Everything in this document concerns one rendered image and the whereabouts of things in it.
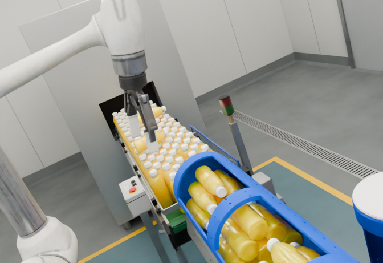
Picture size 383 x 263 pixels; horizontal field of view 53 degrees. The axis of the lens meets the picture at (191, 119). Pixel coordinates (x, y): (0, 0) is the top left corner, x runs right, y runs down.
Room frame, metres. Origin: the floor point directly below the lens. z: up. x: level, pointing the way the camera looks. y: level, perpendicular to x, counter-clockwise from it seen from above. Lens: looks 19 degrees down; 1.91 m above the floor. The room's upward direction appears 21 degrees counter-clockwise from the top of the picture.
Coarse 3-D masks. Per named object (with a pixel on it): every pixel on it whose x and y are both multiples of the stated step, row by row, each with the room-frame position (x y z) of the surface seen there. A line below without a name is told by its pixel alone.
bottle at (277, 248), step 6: (276, 246) 0.84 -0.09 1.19; (282, 246) 0.83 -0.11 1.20; (288, 246) 0.83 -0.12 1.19; (276, 252) 0.83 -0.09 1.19; (282, 252) 0.81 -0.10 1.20; (288, 252) 0.80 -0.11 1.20; (294, 252) 0.80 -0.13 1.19; (276, 258) 0.81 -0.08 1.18; (282, 258) 0.80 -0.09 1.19; (288, 258) 0.78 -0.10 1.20; (294, 258) 0.78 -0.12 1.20; (300, 258) 0.77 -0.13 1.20; (306, 258) 0.78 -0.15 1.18
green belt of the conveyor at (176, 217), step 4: (172, 204) 1.75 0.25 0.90; (172, 212) 1.68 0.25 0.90; (176, 212) 1.67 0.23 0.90; (180, 212) 1.65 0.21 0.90; (168, 216) 1.66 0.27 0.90; (172, 216) 1.65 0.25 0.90; (176, 216) 1.63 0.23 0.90; (180, 216) 1.62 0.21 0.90; (184, 216) 1.61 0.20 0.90; (168, 220) 1.62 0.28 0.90; (172, 220) 1.61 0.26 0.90; (176, 220) 1.60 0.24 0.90; (180, 220) 1.59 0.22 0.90; (184, 220) 1.59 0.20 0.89; (172, 224) 1.58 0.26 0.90; (176, 224) 1.58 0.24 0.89; (184, 224) 1.58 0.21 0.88; (172, 228) 1.63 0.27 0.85; (176, 228) 1.57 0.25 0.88; (180, 228) 1.57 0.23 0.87; (184, 228) 1.58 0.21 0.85; (176, 232) 1.57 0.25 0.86
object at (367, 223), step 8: (352, 200) 1.13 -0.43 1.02; (360, 216) 1.06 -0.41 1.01; (368, 216) 1.02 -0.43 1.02; (360, 224) 1.07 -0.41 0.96; (368, 224) 1.02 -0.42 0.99; (376, 224) 0.99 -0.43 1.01; (368, 232) 1.18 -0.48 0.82; (376, 232) 1.00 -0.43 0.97; (368, 240) 1.17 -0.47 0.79; (376, 240) 1.19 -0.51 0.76; (368, 248) 1.17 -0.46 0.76; (376, 248) 1.19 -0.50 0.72; (376, 256) 1.19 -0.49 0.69
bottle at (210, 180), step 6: (198, 168) 1.44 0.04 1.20; (204, 168) 1.42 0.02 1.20; (198, 174) 1.41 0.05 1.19; (204, 174) 1.37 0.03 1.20; (210, 174) 1.35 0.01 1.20; (216, 174) 1.36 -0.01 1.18; (198, 180) 1.40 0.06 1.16; (204, 180) 1.34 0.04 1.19; (210, 180) 1.31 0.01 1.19; (216, 180) 1.30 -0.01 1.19; (222, 180) 1.32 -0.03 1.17; (204, 186) 1.33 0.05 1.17; (210, 186) 1.29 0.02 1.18; (216, 186) 1.28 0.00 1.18; (222, 186) 1.27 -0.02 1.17; (210, 192) 1.29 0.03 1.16
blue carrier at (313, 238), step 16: (192, 160) 1.45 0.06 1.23; (208, 160) 1.50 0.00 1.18; (224, 160) 1.39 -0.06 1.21; (176, 176) 1.45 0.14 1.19; (192, 176) 1.48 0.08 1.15; (240, 176) 1.22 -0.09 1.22; (176, 192) 1.42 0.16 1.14; (240, 192) 1.09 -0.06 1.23; (256, 192) 1.08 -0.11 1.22; (224, 208) 1.05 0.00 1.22; (272, 208) 1.19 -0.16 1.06; (288, 208) 0.98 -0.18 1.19; (208, 224) 1.08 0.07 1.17; (304, 224) 0.87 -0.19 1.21; (208, 240) 1.06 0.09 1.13; (304, 240) 1.00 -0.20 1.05; (320, 240) 0.79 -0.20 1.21; (320, 256) 0.72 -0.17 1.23; (336, 256) 0.71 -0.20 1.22
